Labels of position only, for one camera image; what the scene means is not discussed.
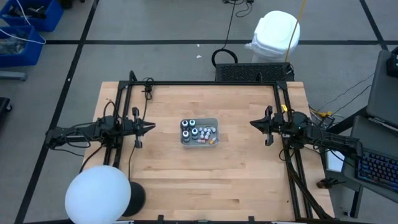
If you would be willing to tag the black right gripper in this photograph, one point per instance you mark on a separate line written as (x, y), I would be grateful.
(278, 124)

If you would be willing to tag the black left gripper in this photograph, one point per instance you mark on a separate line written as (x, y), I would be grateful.
(133, 127)

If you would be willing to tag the dark-tipped food colouring bottle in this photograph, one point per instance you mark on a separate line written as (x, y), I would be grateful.
(185, 124)

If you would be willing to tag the purple-tipped food colouring bottle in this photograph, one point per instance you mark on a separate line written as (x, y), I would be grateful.
(185, 134)

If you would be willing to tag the green-tipped food colouring bottle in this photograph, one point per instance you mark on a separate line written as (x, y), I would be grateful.
(192, 122)

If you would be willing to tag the blue-tipped food colouring bottle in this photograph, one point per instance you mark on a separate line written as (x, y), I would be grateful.
(195, 131)

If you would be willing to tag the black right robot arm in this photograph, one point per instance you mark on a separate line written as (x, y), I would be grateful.
(329, 140)

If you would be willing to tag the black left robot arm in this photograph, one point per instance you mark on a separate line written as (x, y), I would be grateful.
(68, 133)

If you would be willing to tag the black mesh computer case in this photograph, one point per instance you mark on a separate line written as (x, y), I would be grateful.
(248, 72)

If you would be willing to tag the yellow plug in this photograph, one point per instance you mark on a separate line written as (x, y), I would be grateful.
(323, 114)

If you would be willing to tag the black power box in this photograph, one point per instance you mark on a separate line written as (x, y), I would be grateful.
(328, 122)

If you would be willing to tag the white paper sheet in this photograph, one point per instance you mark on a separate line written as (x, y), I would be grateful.
(334, 163)

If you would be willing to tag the white globe table lamp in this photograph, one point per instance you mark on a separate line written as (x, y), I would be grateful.
(96, 196)

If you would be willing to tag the brown black clamp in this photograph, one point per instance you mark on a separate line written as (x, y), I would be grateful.
(326, 183)

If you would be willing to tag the white lined trash bin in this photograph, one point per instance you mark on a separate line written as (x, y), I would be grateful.
(273, 34)

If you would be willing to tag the grey keyboard desk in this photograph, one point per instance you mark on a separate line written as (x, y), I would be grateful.
(382, 137)

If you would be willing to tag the grey desk panel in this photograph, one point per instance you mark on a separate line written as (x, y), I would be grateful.
(382, 93)

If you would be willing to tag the black backlit keyboard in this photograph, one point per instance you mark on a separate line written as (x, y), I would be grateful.
(381, 171)

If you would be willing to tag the blue plastic storage bin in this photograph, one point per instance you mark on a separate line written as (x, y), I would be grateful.
(32, 57)
(51, 17)

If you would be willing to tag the grey flat bar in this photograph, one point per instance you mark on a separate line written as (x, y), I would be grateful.
(12, 75)

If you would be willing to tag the black device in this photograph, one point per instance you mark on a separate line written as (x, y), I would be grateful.
(393, 62)

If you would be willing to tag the black aluminium frame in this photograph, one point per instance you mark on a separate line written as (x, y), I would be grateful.
(202, 83)

